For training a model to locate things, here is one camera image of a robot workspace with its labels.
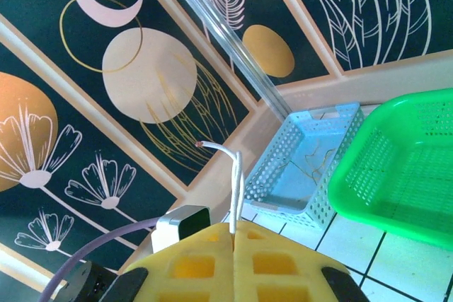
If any white cable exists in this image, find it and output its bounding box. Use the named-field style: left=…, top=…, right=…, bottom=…
left=195, top=141, right=245, bottom=234

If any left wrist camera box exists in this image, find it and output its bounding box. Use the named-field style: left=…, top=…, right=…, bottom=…
left=151, top=204, right=210, bottom=254

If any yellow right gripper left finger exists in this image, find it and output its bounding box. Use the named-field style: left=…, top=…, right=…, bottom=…
left=98, top=222, right=235, bottom=302

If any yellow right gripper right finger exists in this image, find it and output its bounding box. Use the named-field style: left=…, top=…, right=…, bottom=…
left=231, top=220, right=371, bottom=302

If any light blue plastic basket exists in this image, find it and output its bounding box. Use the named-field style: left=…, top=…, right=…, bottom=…
left=243, top=102, right=366, bottom=229

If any aluminium frame post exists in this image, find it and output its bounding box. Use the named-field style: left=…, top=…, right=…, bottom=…
left=155, top=0, right=293, bottom=116

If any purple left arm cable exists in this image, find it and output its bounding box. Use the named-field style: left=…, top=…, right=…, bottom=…
left=37, top=217, right=162, bottom=302

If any green plastic basket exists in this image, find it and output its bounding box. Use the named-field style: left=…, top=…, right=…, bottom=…
left=327, top=88, right=453, bottom=252

